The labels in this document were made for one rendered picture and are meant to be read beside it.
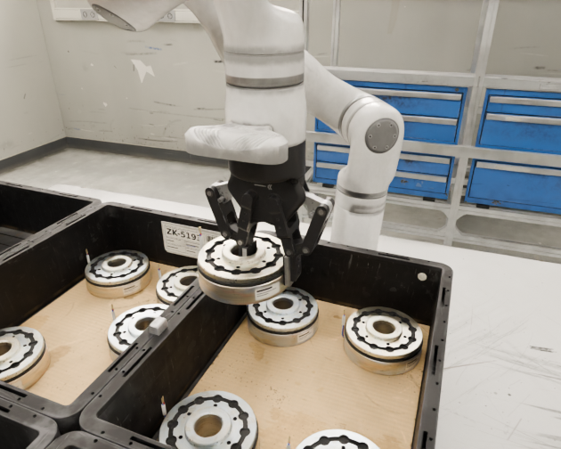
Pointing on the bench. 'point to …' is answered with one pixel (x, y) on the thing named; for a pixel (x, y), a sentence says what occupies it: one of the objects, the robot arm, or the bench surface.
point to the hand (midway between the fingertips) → (269, 264)
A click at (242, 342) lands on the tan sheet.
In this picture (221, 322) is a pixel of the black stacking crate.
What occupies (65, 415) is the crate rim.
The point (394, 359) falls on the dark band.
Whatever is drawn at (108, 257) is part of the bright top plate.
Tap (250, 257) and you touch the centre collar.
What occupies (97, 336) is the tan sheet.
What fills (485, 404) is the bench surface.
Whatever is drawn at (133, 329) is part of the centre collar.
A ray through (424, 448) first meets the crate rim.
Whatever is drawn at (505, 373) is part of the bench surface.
